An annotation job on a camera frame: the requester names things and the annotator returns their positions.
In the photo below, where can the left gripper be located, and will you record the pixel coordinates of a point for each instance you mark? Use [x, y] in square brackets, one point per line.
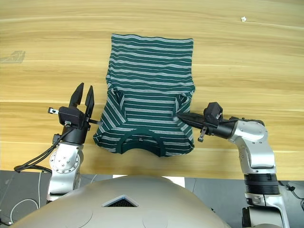
[76, 135]

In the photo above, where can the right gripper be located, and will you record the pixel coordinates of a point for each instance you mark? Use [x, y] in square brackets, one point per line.
[223, 129]

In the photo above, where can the green white striped T-shirt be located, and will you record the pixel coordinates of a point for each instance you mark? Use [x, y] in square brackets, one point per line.
[152, 61]

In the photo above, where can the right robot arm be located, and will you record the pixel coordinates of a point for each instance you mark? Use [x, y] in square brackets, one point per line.
[256, 152]

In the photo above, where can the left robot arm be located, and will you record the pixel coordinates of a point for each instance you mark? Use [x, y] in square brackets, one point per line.
[64, 164]

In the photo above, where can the small white paper scrap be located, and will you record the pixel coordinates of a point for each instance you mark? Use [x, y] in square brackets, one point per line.
[243, 18]

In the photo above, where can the robot body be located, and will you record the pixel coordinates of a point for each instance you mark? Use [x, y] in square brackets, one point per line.
[123, 213]

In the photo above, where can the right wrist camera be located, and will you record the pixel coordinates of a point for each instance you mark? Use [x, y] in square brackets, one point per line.
[212, 112]

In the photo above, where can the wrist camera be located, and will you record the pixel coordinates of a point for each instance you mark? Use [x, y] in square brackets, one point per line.
[212, 112]
[71, 117]

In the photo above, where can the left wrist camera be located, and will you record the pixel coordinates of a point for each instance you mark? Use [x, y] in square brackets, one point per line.
[71, 117]

